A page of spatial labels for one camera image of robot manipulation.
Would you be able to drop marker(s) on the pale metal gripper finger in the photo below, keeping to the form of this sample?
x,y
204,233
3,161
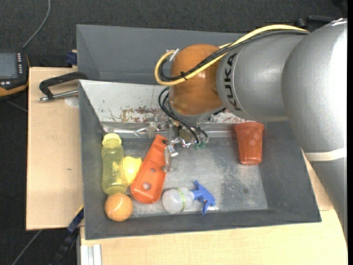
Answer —
x,y
167,160
173,151

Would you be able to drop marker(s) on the grey metal bin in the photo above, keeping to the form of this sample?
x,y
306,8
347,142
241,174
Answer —
x,y
204,170

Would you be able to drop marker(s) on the white and blue spray bottle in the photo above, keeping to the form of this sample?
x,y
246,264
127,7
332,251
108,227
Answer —
x,y
176,201

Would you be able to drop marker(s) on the yellow toy duck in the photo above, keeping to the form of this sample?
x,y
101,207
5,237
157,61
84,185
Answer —
x,y
132,167

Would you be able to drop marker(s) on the orange ball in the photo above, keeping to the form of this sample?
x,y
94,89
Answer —
x,y
118,207

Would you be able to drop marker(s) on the orange plastic cup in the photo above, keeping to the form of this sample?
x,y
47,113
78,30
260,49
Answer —
x,y
249,145

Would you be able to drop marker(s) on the yellow clear plastic bottle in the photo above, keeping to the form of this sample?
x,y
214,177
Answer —
x,y
112,167

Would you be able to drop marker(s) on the pale wood flat board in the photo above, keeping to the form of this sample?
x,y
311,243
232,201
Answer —
x,y
52,153

